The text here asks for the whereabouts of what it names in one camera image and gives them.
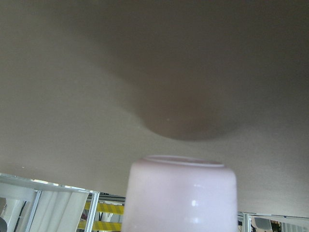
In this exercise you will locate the pink plastic cup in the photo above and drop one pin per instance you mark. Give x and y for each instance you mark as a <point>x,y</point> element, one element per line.
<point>180,194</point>

